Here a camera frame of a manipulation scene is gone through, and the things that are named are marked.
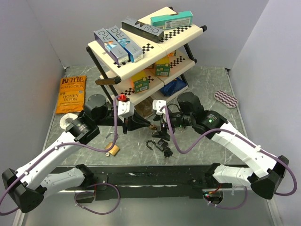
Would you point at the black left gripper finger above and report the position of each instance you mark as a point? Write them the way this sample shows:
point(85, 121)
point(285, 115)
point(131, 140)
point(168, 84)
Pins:
point(139, 120)
point(135, 127)

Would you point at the teal toothpaste box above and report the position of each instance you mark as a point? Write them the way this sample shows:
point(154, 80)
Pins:
point(166, 22)

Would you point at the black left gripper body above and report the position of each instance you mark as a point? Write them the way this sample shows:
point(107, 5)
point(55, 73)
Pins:
point(128, 120)

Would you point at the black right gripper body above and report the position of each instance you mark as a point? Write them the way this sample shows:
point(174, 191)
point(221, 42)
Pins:
point(179, 119)

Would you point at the purple wavy sponge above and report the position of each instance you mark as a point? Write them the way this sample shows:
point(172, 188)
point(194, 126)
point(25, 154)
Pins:
point(226, 99)

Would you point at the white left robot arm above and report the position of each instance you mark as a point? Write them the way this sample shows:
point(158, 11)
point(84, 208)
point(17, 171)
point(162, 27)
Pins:
point(30, 184)

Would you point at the brown packaged item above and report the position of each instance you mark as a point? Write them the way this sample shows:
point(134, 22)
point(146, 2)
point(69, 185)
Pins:
point(144, 108)

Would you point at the green yellow box rear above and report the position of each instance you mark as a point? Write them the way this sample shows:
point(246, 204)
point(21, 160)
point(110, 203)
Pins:
point(162, 67)

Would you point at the brown wooden-handled tool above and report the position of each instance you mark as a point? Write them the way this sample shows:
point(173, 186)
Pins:
point(108, 81)

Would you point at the cream three-tier shelf rack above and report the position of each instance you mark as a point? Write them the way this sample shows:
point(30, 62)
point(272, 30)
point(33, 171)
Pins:
point(175, 39)

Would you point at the small brass long-shackle padlock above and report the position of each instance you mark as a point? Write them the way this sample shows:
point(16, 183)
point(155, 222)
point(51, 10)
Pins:
point(153, 128)

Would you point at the blue R+O box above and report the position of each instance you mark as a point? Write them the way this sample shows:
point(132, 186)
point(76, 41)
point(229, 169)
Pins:
point(134, 51)

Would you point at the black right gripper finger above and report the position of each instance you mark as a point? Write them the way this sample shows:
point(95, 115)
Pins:
point(161, 133)
point(163, 127)

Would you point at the dark grey R+O box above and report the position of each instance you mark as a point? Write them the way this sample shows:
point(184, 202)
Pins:
point(143, 30)

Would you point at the green yellow box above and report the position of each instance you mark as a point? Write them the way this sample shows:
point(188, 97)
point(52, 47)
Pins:
point(140, 82)
point(162, 67)

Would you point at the orange Kettle chips bag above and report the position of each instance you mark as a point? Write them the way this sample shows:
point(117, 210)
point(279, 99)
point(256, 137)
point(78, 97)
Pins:
point(71, 96)

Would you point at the large brass padlock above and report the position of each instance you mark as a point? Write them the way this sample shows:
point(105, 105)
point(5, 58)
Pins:
point(114, 150)

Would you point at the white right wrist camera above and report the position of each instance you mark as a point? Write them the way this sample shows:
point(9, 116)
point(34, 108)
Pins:
point(158, 107)

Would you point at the purple R+O box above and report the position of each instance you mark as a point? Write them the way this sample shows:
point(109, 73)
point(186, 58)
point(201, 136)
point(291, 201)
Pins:
point(111, 46)

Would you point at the white tape roll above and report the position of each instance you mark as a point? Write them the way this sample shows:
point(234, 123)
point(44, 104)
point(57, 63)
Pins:
point(67, 119)

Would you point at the black-headed key bunch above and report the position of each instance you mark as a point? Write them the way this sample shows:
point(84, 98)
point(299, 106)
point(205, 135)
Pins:
point(168, 154)

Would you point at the blue snack bag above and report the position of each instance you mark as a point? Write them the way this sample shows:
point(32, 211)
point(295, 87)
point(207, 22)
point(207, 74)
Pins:
point(173, 87)

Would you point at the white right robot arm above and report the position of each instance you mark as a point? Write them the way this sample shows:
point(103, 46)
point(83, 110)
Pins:
point(263, 172)

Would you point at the green yellow box front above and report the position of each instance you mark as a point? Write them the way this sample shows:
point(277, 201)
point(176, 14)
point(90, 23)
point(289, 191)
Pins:
point(140, 82)

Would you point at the black round padlock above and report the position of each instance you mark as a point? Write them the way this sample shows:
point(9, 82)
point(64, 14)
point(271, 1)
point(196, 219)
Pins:
point(161, 144)

